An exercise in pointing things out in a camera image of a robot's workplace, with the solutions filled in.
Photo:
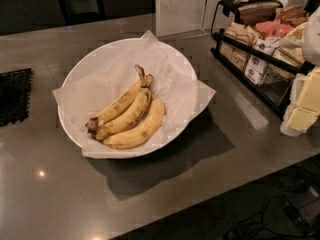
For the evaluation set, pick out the brown napkin stack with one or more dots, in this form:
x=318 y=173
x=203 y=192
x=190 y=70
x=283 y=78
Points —
x=254 y=11

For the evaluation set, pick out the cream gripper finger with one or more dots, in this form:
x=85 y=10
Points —
x=304 y=108

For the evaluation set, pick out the pink sugar packets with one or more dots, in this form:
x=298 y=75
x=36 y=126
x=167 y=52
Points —
x=273 y=28

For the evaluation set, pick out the yellow banana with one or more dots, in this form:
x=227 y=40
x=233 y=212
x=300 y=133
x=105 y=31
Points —
x=142 y=132
x=117 y=107
x=131 y=116

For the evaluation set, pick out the clear acrylic stand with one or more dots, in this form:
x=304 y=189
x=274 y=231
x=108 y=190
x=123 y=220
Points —
x=178 y=16

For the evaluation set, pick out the white bowl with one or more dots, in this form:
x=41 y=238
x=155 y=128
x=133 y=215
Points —
x=100 y=64

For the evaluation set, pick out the black wire condiment rack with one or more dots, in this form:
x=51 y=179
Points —
x=234 y=46

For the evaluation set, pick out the black rubber grid mat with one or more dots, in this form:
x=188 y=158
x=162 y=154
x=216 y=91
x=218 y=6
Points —
x=15 y=89

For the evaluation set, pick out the white paper liner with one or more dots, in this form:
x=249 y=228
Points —
x=173 y=84

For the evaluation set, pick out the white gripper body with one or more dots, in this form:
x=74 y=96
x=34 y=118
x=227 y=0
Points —
x=312 y=39

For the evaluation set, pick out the white creamer packets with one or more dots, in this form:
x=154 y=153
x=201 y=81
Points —
x=256 y=67

